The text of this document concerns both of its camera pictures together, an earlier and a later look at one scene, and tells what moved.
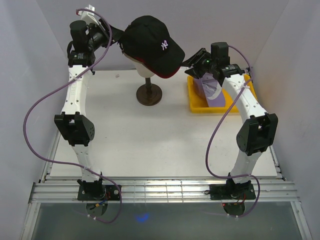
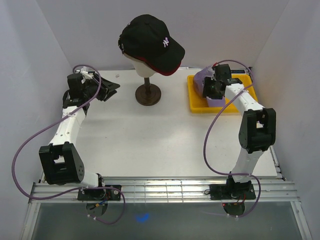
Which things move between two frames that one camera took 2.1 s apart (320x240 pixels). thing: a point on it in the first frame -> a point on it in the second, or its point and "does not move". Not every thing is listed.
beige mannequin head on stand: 149,94 does not move
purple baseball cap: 210,89 does not move
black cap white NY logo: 147,38 does not move
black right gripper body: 205,66 -> 209,88
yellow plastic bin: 197,104 does not move
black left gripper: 98,27 -> 107,90
